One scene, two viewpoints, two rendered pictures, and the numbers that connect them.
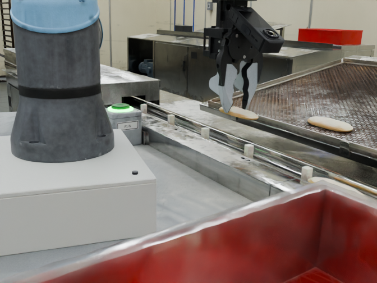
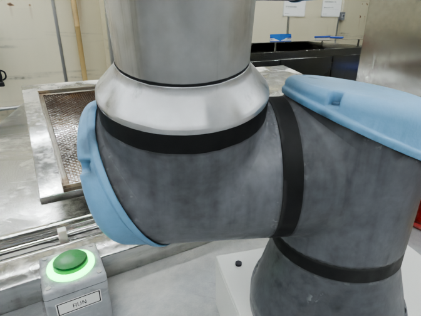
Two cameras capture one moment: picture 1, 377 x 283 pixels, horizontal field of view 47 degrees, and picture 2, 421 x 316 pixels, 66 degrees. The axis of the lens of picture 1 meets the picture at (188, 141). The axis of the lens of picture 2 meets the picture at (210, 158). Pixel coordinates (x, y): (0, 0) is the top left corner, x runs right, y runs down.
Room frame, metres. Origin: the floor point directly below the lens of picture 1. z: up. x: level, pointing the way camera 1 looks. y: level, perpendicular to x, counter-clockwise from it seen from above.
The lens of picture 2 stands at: (0.73, 0.45, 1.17)
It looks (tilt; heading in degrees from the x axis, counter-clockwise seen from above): 23 degrees down; 275
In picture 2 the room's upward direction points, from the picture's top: straight up
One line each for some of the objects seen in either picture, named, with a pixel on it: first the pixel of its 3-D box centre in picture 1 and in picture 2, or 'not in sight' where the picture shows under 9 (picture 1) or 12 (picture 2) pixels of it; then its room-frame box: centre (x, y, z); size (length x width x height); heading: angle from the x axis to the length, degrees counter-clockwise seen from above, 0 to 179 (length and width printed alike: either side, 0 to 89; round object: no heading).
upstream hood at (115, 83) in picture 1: (60, 67); not in sight; (1.69, 0.50, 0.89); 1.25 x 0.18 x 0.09; 34
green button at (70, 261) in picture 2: (120, 108); (71, 264); (0.92, 0.15, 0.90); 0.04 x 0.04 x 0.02
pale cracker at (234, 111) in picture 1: (238, 111); not in sight; (0.80, -0.09, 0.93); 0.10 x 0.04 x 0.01; 34
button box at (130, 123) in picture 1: (122, 133); (77, 297); (0.93, 0.15, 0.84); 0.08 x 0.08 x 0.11; 34
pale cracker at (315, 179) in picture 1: (336, 187); not in sight; (0.60, -0.22, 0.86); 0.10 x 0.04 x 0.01; 34
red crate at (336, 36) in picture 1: (329, 36); not in sight; (4.40, -1.36, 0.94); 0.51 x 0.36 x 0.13; 38
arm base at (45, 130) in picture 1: (62, 115); (328, 267); (0.63, 0.19, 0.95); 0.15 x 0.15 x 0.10
